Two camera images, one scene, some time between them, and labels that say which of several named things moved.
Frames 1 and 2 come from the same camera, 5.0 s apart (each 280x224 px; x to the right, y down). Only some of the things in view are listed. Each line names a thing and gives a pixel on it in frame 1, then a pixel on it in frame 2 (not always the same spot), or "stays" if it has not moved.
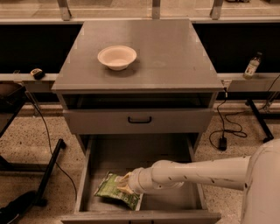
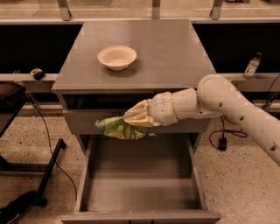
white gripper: [135, 181] -> [161, 108]
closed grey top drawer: [139, 121] stays
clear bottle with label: [252, 66] stays
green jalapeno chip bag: [108, 188] -> [117, 128]
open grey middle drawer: [124, 153] stays
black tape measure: [38, 73] stays
